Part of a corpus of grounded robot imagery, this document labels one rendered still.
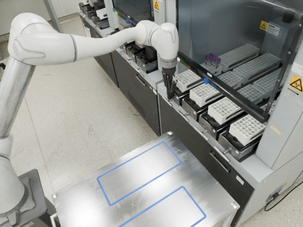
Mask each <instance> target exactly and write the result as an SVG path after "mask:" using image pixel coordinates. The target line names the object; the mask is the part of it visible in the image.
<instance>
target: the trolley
mask: <svg viewBox="0 0 303 227"><path fill-rule="evenodd" d="M51 196H52V199H53V202H54V205H55V209H56V213H55V214H53V215H51V216H50V220H51V224H52V227H56V224H55V221H54V218H56V217H58V219H59V222H60V226H61V227H215V226H216V225H217V224H219V223H220V222H222V221H223V223H222V225H221V227H230V224H231V222H232V220H233V218H234V216H235V214H236V212H237V210H238V209H239V208H240V205H239V204H238V203H237V202H236V201H235V200H234V199H233V198H232V197H231V195H230V194H229V193H228V192H227V191H226V190H225V189H224V188H223V186H222V185H221V184H220V183H219V182H218V181H217V180H216V179H215V178H214V177H213V176H212V175H211V174H210V172H209V171H208V170H207V169H206V168H205V167H204V166H203V165H202V163H201V162H200V161H199V160H198V159H197V158H196V157H195V156H194V155H193V153H192V152H191V151H190V150H189V149H188V148H187V147H186V146H185V144H184V143H183V142H182V141H181V140H180V139H179V138H178V137H177V136H176V135H175V134H174V133H173V132H172V130H170V131H168V132H166V133H165V134H163V135H161V136H159V137H157V138H155V139H153V140H152V141H150V142H148V143H146V144H144V145H142V146H140V147H138V148H137V149H135V150H133V151H131V152H129V153H127V154H125V155H124V156H122V157H120V158H118V159H116V160H114V161H113V162H111V163H109V164H107V165H105V166H103V167H102V168H100V169H98V170H96V171H94V172H92V173H90V174H88V175H86V176H85V177H83V178H81V179H79V180H77V181H75V182H74V183H72V184H70V185H68V186H66V187H64V188H63V189H61V190H59V191H57V192H55V193H53V194H52V195H51Z"/></svg>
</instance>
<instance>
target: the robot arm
mask: <svg viewBox="0 0 303 227"><path fill-rule="evenodd" d="M129 40H136V41H137V43H139V44H142V45H147V46H153V47H154V48H155V49H156V50H157V52H158V53H159V54H160V64H161V66H162V71H161V73H162V76H163V81H164V85H165V87H166V89H167V99H168V100H170V99H172V98H173V91H175V88H176V84H177V82H178V80H176V79H175V75H174V73H175V71H176V65H177V57H178V51H179V35H178V31H177V28H176V26H175V25H174V24H172V23H163V24H161V25H160V26H159V25H158V24H156V23H154V22H151V21H148V20H143V21H140V22H139V23H138V24H137V25H136V27H132V28H127V29H124V30H122V31H119V32H117V33H115V34H113V35H111V36H108V37H105V38H90V37H84V36H77V35H73V34H63V33H58V32H57V31H56V30H54V29H53V27H52V26H51V25H50V24H49V23H48V22H47V21H46V20H45V19H44V18H42V17H41V16H39V15H36V14H33V13H22V14H19V15H18V16H16V17H15V18H14V19H13V21H12V23H11V29H10V35H9V43H8V52H9V54H10V56H9V59H8V62H7V64H6V67H5V70H4V73H3V76H2V78H1V81H0V227H1V226H2V225H3V224H5V223H7V222H9V221H10V224H11V226H12V227H16V226H17V225H19V216H20V215H21V214H23V213H25V212H27V211H30V210H33V209H35V208H36V206H37V204H36V203H35V201H34V199H33V195H32V190H31V186H30V181H31V179H30V178H29V177H25V178H24V179H22V180H19V179H18V178H17V174H16V172H15V171H14V169H13V167H12V165H11V163H10V156H11V150H12V144H13V140H14V137H13V135H12V133H11V132H10V131H11V128H12V126H13V123H14V121H15V119H16V116H17V114H18V111H19V108H20V106H21V103H22V101H23V99H24V96H25V94H26V91H27V89H28V86H29V83H30V81H31V78H32V76H33V74H34V71H35V68H36V66H37V65H38V66H47V65H60V64H67V63H72V62H77V61H80V60H83V59H88V58H91V57H95V56H99V55H104V54H107V53H110V52H112V51H114V50H116V49H117V48H119V47H120V46H121V45H123V44H124V43H125V42H127V41H129Z"/></svg>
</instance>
